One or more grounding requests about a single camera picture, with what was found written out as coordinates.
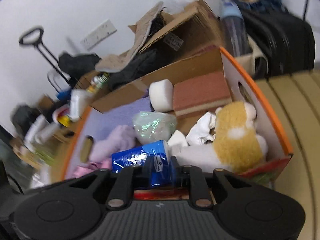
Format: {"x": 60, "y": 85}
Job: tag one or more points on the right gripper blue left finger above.
{"x": 145, "y": 176}

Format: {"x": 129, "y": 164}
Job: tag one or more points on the blue tissue packet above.
{"x": 157, "y": 152}

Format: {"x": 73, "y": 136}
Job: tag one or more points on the pink satin cloth bundle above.
{"x": 91, "y": 167}

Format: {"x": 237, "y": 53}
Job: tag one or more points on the red brown sponge block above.
{"x": 201, "y": 94}

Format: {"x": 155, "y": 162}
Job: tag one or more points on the white sock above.
{"x": 200, "y": 134}

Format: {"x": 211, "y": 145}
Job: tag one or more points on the white wall power strip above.
{"x": 100, "y": 33}

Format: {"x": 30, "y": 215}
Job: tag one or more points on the wooden slat folding table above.
{"x": 295, "y": 99}

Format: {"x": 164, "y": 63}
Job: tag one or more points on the purple knitted cloth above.
{"x": 100, "y": 125}

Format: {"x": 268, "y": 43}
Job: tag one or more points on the yellow white plush toy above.
{"x": 237, "y": 147}

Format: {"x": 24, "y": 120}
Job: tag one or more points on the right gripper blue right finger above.
{"x": 177, "y": 174}

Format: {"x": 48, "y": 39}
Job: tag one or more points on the large open cardboard box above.
{"x": 181, "y": 35}

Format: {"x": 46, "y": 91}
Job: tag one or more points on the blue capped water bottle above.
{"x": 234, "y": 30}

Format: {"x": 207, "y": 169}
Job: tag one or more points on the small brown cardboard box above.
{"x": 72, "y": 111}

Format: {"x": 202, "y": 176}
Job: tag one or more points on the lilac fluffy cushion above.
{"x": 121, "y": 138}

